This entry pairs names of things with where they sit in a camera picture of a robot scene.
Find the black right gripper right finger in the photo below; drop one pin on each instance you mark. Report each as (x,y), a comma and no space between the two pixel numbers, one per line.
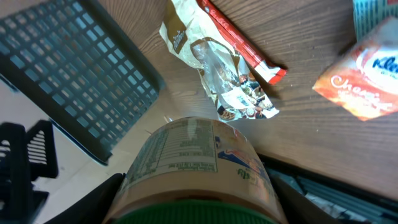
(297,208)

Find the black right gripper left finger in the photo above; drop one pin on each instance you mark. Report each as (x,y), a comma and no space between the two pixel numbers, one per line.
(92,208)

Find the green lid jar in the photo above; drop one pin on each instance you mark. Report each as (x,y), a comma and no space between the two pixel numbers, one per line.
(196,170)

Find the brown snack pouch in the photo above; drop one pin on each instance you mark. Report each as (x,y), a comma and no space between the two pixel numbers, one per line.
(227,78)

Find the orange small box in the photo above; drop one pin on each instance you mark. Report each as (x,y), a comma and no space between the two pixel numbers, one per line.
(364,81)

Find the red stick sachet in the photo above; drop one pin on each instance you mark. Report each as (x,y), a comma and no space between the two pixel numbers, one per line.
(270,72)

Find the teal wipes packet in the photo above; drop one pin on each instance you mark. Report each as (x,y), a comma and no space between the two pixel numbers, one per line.
(367,14)

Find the black crate on floor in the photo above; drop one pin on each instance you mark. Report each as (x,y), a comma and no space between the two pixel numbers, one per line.
(26,155)

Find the grey plastic mesh basket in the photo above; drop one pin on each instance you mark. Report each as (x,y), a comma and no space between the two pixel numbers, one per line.
(74,62)

